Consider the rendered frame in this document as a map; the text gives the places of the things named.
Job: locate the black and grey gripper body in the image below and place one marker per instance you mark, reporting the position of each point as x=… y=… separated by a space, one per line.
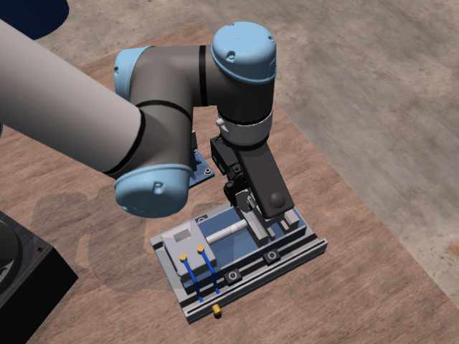
x=222 y=154

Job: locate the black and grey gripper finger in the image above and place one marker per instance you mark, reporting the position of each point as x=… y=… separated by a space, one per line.
x=252 y=201
x=237 y=198

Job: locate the grey flat bar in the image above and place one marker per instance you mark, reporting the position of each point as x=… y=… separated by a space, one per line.
x=283 y=226
x=269 y=231

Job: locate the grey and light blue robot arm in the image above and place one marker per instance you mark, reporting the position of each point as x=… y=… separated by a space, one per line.
x=149 y=154

